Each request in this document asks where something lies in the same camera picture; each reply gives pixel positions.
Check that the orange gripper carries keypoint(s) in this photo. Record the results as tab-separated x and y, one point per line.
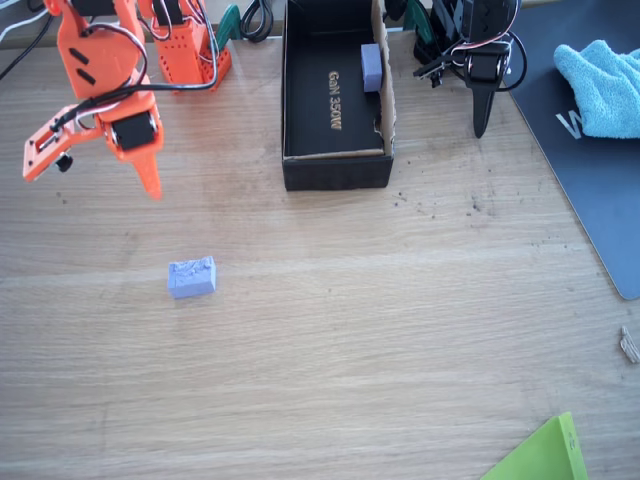
131	134

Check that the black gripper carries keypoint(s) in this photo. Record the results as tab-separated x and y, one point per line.
481	70

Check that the purple foam block rough top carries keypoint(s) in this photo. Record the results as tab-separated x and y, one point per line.
190	282

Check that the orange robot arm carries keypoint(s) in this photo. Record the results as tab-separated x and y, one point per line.
95	55

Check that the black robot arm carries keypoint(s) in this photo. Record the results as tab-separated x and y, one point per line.
480	20

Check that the smooth purple foam block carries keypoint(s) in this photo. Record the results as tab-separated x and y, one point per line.
371	67

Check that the black cardboard box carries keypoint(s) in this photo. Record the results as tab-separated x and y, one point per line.
330	172

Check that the green clamp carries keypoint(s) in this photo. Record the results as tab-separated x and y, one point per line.
417	20
226	27

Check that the light blue cloth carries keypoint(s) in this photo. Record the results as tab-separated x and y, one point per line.
605	90

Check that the dark blue mat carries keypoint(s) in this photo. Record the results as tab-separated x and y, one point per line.
590	190

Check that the lime green sheet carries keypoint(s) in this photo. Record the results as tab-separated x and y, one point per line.
545	455

